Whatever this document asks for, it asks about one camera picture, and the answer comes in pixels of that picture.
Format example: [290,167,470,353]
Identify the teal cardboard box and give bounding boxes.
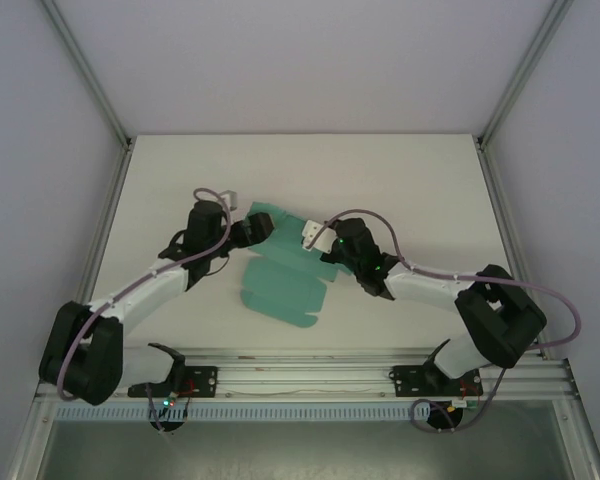
[239,200,354,331]

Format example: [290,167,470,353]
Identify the grey metal panel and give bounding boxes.
[32,418,599,480]

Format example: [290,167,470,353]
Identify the aluminium side rail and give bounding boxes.
[7,142,134,480]
[475,142,600,480]

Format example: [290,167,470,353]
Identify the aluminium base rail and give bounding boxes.
[33,349,580,402]

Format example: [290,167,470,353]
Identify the slotted cable duct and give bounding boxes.
[53,399,481,422]

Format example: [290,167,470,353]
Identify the aluminium frame post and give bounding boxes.
[477,0,576,147]
[42,0,133,147]

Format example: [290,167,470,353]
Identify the black round cable grommet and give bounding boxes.
[149,417,186,434]
[426,402,465,434]

